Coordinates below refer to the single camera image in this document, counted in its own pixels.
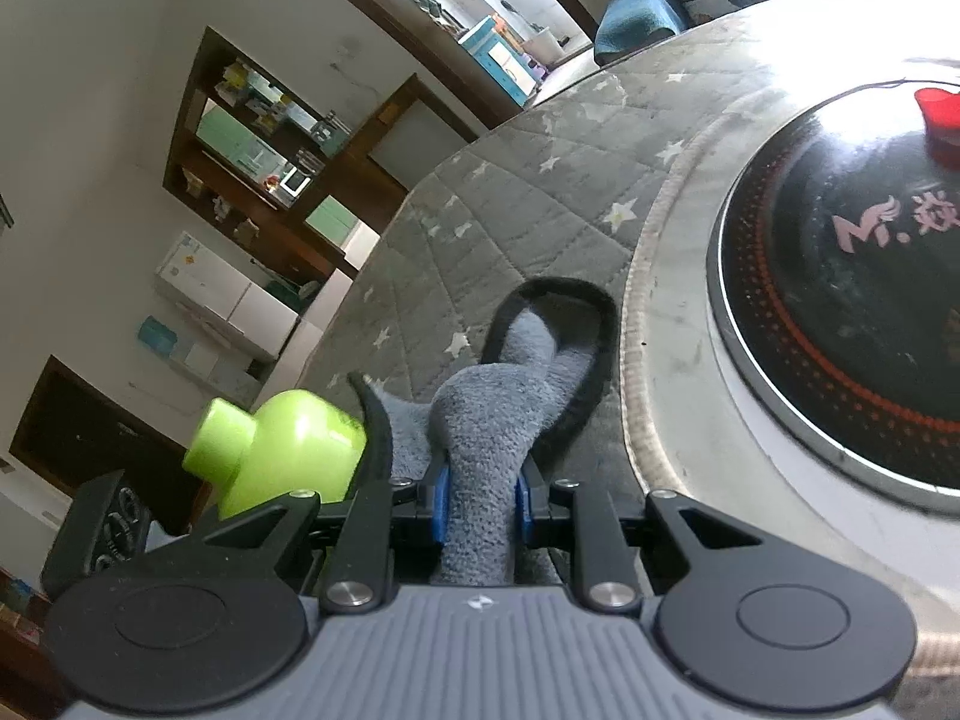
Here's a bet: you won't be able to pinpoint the white refrigerator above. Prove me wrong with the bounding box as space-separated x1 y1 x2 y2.
156 232 298 362

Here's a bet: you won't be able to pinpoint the black round induction cooktop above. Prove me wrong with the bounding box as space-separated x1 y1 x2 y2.
706 78 958 515

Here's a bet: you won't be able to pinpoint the red ribbon strips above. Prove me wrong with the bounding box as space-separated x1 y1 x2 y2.
914 88 960 167

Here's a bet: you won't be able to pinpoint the blue sofa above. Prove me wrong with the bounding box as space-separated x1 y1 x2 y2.
594 0 690 67

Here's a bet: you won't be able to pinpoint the grey microfibre cloth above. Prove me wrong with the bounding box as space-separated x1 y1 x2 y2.
348 278 619 587

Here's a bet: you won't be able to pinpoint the white waste bin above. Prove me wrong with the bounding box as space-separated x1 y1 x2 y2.
524 28 566 68

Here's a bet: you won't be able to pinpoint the green plastic bottle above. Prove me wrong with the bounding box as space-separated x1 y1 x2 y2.
182 390 366 518

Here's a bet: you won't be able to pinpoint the grey quilted star tablecloth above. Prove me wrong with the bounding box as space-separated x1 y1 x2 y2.
294 0 960 720

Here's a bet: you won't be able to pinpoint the dark wooden shelf cabinet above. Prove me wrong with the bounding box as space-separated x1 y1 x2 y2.
163 28 477 284

